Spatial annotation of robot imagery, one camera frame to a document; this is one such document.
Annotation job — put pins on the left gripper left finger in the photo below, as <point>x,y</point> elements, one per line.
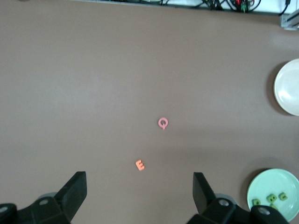
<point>67,200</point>

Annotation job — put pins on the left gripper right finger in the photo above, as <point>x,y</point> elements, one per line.
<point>205,200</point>

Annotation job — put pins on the green foam letter p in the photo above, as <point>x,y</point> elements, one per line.
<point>256,202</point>

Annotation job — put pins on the green foam letter B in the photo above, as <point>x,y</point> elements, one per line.
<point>271,198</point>

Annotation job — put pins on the green foam letter N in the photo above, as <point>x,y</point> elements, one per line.
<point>273,206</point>

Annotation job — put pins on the green foam letter C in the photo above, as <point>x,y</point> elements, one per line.
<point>283,196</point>

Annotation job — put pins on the light green plate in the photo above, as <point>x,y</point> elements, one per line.
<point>268,184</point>

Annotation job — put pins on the orange foam letter E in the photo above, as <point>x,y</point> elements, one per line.
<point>140,165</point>

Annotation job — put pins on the pink round foam letter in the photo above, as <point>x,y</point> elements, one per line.
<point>160,122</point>

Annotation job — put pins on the brown table mat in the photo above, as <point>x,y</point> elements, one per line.
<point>116,81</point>

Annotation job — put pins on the cream plate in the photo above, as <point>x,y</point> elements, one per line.
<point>288,88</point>

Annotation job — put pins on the white table edge rail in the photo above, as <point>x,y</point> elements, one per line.
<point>182,5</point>

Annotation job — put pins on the aluminium extrusion frame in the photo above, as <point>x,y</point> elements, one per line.
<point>290,20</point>

